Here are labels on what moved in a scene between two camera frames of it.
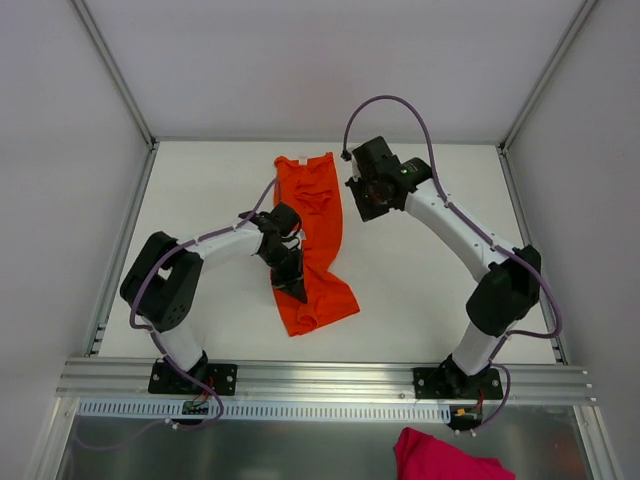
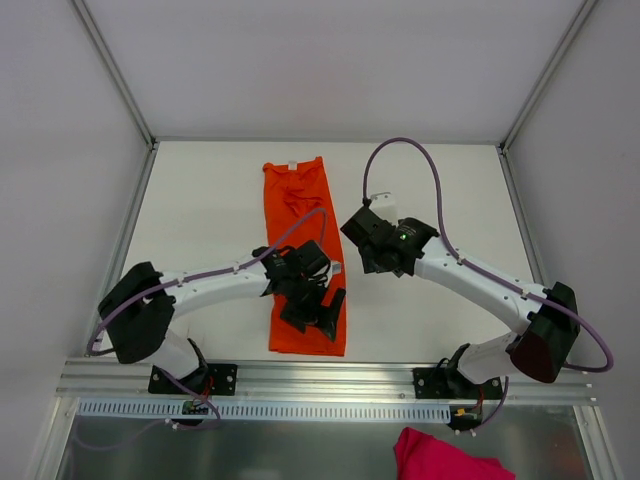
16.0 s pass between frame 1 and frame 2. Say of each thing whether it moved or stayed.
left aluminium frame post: stayed
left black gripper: moved
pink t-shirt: stayed
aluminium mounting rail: stayed
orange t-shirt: moved
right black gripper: moved
